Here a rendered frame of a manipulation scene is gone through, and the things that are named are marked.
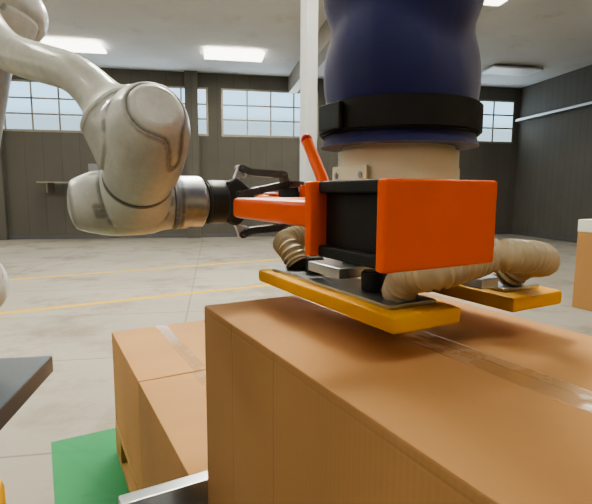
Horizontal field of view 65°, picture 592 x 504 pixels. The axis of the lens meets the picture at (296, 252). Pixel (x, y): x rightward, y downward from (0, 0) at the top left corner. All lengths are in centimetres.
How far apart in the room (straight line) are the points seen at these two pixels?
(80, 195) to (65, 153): 1167
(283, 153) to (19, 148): 614
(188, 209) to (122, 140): 21
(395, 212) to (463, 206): 5
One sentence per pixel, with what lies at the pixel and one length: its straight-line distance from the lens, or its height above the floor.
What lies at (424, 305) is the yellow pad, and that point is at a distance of 55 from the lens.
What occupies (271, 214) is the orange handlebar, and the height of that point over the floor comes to 111.
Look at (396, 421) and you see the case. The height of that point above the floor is 95.
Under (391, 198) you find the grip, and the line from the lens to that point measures 25.
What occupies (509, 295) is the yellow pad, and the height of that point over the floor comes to 101.
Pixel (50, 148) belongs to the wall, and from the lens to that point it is 1252.
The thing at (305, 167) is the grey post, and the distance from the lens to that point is 446.
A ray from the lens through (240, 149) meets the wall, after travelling 1199.
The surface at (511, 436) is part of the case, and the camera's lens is 42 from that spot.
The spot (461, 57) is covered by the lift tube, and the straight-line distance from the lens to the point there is 65.
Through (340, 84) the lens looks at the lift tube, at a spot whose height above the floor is 127.
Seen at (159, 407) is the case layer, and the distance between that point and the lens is 141.
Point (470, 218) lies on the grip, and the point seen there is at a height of 112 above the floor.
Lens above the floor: 114
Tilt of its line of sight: 7 degrees down
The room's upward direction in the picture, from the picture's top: straight up
